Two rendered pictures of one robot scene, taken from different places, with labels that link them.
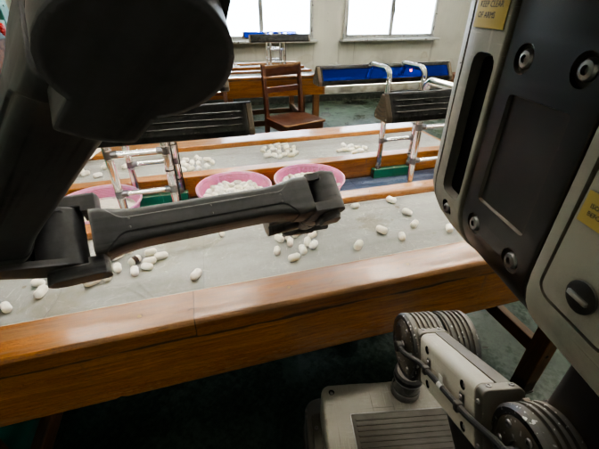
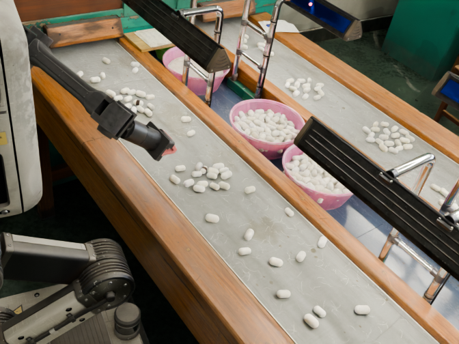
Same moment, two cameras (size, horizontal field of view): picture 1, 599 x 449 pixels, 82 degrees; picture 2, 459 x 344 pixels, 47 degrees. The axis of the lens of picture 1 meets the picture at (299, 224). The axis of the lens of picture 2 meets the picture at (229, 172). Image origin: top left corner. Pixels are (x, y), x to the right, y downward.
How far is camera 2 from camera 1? 1.22 m
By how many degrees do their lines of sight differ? 50
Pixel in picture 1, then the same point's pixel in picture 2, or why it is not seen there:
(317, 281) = (142, 193)
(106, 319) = (75, 109)
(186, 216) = (51, 68)
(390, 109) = (302, 133)
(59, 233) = not seen: hidden behind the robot
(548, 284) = not seen: outside the picture
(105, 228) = (31, 49)
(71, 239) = not seen: hidden behind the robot
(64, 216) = (29, 35)
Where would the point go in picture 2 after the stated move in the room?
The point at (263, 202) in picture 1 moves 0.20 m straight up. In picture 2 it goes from (77, 89) to (74, 11)
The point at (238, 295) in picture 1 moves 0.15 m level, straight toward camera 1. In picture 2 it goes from (112, 155) to (62, 168)
